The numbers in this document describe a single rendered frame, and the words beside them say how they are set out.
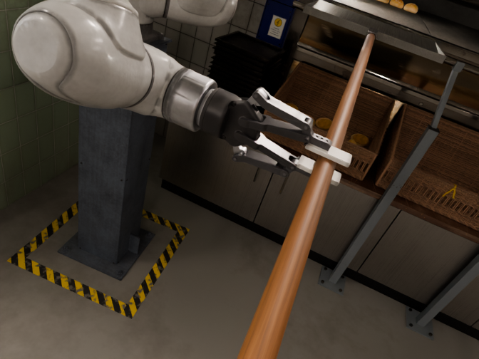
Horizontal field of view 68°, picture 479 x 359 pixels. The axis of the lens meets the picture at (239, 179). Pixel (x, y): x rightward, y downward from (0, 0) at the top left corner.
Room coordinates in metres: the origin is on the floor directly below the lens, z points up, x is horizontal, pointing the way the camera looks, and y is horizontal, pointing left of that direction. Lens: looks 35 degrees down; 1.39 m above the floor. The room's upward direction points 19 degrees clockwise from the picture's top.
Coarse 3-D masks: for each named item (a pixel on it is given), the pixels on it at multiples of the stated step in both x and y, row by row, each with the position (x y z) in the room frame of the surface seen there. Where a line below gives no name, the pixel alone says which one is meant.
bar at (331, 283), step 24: (456, 72) 1.56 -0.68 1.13; (432, 120) 1.41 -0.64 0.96; (408, 168) 1.35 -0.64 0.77; (384, 192) 1.38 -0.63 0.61; (360, 240) 1.35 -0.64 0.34; (336, 288) 1.32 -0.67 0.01; (456, 288) 1.26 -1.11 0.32; (408, 312) 1.32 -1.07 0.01; (432, 312) 1.26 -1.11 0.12; (432, 336) 1.22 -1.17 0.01
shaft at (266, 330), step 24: (360, 72) 0.92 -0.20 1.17; (336, 120) 0.62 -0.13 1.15; (336, 144) 0.53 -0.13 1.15; (312, 192) 0.39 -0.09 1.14; (312, 216) 0.34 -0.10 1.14; (288, 240) 0.29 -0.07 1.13; (312, 240) 0.31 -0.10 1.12; (288, 264) 0.26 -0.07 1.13; (288, 288) 0.23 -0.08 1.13; (264, 312) 0.20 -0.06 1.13; (288, 312) 0.21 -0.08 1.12; (264, 336) 0.17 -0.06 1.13
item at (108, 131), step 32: (96, 128) 1.03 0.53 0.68; (128, 128) 1.02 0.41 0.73; (96, 160) 1.03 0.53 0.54; (128, 160) 1.03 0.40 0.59; (96, 192) 1.03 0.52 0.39; (128, 192) 1.06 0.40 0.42; (96, 224) 1.03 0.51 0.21; (128, 224) 1.09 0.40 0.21; (96, 256) 1.03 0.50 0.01; (128, 256) 1.08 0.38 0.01; (160, 256) 1.15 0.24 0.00
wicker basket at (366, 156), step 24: (312, 72) 2.01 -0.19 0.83; (288, 96) 1.98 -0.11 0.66; (312, 96) 1.97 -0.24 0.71; (336, 96) 1.95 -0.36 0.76; (360, 96) 1.94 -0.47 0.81; (384, 96) 1.93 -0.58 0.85; (360, 120) 1.90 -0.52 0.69; (384, 120) 1.83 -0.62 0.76; (288, 144) 1.55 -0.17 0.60; (336, 168) 1.49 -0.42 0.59; (360, 168) 1.56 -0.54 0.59
